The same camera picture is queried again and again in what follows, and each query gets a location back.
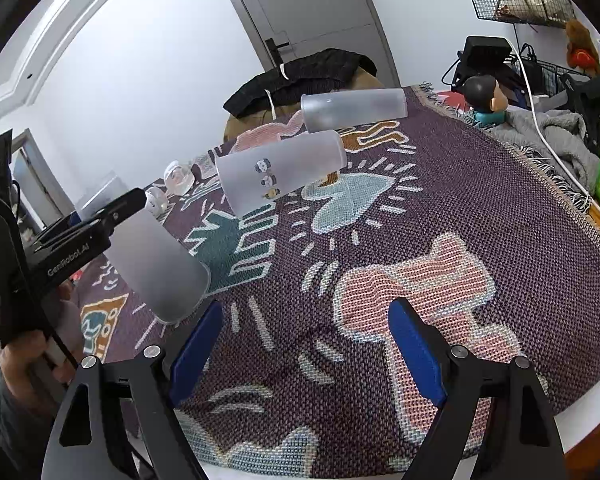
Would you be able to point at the purple patterned woven tablecloth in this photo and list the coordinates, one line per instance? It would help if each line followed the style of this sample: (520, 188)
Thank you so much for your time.
(483, 237)

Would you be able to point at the clear plastic cup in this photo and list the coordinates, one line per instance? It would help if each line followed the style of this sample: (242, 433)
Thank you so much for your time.
(178, 179)

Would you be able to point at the black door handle lock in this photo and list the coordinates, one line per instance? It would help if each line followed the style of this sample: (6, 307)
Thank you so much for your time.
(274, 50)

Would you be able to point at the black wire wall basket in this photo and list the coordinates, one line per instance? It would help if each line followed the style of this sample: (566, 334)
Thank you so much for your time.
(551, 13)

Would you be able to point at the grey door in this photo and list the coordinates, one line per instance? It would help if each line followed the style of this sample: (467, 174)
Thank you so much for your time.
(314, 25)

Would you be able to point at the cartoon boy figurine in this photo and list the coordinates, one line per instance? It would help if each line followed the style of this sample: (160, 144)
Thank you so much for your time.
(485, 96)

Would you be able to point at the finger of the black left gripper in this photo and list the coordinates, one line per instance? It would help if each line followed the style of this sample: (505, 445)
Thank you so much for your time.
(110, 211)

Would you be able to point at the black jacket on chair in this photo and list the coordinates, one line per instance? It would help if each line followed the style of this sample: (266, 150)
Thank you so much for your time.
(321, 72)

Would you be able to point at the grey fleece blanket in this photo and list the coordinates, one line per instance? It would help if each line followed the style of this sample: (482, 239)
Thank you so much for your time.
(564, 132)

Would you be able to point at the brown plush toy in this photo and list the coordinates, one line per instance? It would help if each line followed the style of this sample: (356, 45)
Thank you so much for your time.
(581, 52)

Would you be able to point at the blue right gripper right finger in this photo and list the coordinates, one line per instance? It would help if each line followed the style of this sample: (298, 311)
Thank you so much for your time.
(423, 349)

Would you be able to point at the plain frosted plastic cup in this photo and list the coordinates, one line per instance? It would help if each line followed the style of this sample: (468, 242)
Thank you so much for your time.
(170, 281)

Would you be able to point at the far frosted plastic cup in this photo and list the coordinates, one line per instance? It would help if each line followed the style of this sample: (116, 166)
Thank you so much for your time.
(344, 109)

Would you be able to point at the brown chair back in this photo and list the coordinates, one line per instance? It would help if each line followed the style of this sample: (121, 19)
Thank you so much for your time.
(236, 126)

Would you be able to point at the black device on shelf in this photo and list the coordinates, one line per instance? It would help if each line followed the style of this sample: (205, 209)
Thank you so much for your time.
(482, 55)

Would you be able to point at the person's left hand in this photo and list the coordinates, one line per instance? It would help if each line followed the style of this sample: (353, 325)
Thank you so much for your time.
(17, 357)

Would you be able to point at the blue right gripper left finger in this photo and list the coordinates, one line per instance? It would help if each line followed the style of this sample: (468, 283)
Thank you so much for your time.
(190, 347)

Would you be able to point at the frosted cup with cartoon print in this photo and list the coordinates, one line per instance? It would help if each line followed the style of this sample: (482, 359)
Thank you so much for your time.
(259, 176)

